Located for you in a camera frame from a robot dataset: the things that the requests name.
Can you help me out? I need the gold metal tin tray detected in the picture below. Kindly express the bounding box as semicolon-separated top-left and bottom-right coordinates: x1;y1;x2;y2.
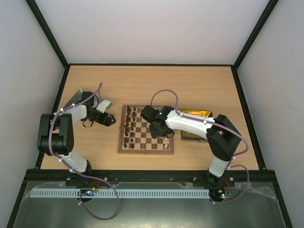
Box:
180;109;213;143

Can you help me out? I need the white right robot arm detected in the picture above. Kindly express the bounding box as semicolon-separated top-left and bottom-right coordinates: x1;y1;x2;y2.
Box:
140;105;241;186

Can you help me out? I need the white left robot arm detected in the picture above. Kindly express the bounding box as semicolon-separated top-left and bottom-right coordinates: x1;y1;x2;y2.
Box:
38;89;116;175

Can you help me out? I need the wooden chess board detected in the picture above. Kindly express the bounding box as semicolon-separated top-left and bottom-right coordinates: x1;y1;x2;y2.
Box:
117;104;174;155

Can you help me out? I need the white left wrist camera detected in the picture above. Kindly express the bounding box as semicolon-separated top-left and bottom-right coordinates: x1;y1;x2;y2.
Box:
96;100;113;113

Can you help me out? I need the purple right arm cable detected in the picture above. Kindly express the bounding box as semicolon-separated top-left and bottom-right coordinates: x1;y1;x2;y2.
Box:
151;89;250;205

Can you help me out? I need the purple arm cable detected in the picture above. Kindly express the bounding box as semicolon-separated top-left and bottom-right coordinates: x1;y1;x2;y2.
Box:
48;82;121;220
151;89;250;205

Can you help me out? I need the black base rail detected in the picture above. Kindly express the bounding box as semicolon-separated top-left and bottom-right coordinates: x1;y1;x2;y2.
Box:
23;169;277;188

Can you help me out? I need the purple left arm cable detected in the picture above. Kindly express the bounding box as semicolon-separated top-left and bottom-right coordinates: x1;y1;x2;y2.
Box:
48;82;121;220

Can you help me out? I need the slotted white cable duct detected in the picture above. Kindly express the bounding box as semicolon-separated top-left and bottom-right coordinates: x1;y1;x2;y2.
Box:
30;189;209;199

